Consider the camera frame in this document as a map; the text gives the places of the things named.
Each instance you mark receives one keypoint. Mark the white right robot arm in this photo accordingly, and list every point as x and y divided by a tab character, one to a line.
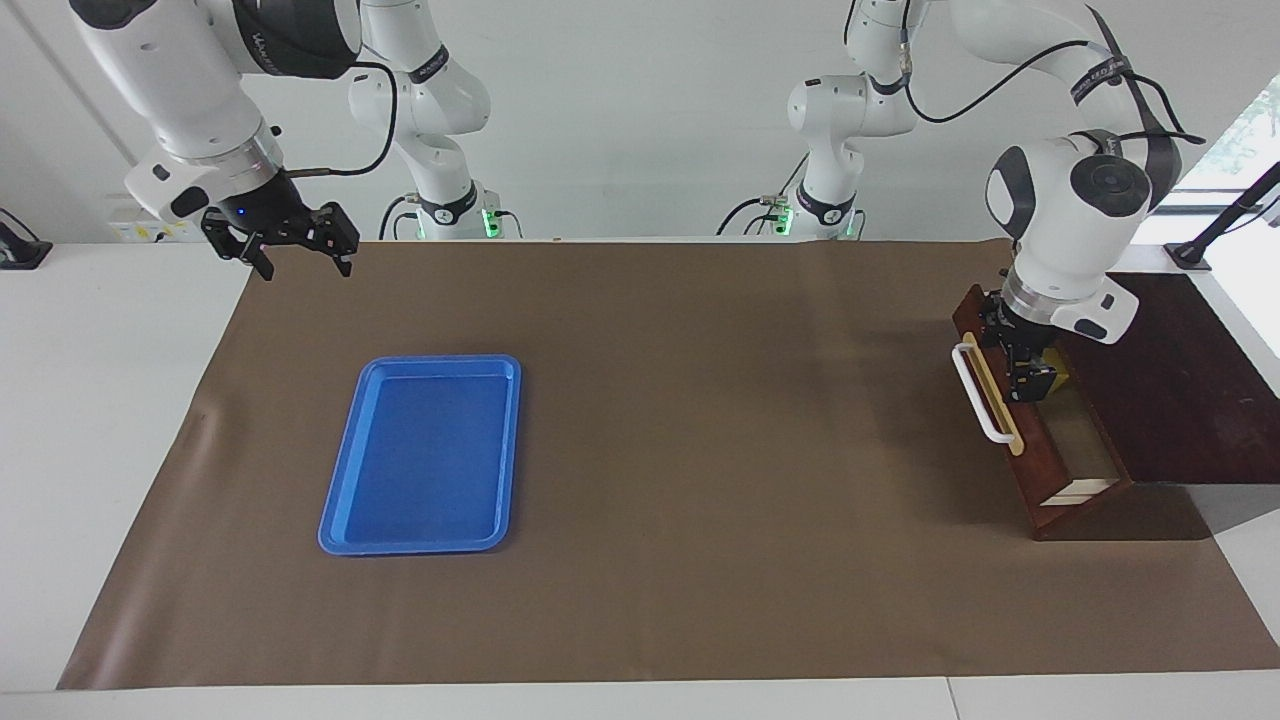
170	80

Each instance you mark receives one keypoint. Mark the black table clamp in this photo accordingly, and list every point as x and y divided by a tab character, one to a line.
20	252

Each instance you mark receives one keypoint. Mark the brown table mat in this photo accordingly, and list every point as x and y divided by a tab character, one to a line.
700	500

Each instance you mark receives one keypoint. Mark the wooden drawer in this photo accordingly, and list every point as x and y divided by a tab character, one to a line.
1040	470

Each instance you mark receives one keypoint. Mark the bright window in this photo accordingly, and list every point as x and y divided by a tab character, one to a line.
1245	140

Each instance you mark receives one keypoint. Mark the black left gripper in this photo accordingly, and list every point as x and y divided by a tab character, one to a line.
1015	328

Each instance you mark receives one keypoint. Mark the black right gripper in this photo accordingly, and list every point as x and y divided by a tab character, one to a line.
265	205

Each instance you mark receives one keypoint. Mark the blue plastic tray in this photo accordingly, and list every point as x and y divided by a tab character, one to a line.
420	460

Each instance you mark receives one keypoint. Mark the white wall socket strip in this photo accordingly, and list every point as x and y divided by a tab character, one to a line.
125	232

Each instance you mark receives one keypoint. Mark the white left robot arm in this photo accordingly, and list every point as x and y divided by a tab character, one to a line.
1060	220

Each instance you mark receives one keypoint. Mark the black stand pole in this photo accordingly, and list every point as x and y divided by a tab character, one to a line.
1225	215

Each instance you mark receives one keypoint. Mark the dark wooden drawer cabinet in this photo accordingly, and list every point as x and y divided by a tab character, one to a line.
1190	400

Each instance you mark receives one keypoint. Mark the yellow cube block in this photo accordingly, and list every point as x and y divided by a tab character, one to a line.
1060	370

